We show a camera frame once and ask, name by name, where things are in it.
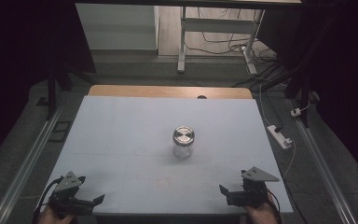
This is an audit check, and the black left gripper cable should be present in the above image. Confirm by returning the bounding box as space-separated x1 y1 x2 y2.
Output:
32 175 64 224

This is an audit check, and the white power strip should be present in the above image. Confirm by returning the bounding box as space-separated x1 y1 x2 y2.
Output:
267 124 294 150

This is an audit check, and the thin white cable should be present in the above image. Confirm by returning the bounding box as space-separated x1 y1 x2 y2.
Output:
280 137 297 181

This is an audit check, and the wooden table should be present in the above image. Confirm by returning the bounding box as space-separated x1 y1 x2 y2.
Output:
88 84 254 100

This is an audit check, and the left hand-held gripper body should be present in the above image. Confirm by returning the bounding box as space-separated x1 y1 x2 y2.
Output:
48 171 96 217

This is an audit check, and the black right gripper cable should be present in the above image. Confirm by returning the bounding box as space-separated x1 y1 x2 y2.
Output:
266 188 283 224

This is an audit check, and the person's left hand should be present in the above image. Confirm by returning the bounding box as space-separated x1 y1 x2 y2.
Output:
38 206 76 224

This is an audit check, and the black rectangular floor frame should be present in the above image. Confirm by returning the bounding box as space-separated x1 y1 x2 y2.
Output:
48 120 73 144

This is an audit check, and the tangle of black cables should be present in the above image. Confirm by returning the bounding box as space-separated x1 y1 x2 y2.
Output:
185 7 278 64

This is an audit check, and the clear glass jar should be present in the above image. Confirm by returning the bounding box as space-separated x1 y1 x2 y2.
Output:
172 137 195 160

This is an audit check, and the grey metal floor rail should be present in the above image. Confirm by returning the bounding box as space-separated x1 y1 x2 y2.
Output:
288 98 358 224
0 98 67 224

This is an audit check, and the round silver metal lid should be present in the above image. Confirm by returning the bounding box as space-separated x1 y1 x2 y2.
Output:
172 125 196 147

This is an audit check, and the person's right hand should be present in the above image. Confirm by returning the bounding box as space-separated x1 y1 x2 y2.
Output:
244 193 280 224

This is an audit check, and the light blue table mat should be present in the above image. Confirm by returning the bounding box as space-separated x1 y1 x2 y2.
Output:
44 95 295 217

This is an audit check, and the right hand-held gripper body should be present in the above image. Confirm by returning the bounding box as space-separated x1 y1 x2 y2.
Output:
226 166 281 208

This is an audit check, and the black metal stand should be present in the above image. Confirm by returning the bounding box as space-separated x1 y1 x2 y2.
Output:
36 59 98 121
251 62 316 129

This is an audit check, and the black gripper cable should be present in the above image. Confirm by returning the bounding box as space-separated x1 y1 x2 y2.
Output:
266 188 283 224
32 175 64 224

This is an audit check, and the white desk frame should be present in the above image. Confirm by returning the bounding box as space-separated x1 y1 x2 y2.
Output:
176 6 266 76

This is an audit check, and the white power strip cable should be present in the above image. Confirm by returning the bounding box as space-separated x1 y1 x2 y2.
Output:
258 83 275 128

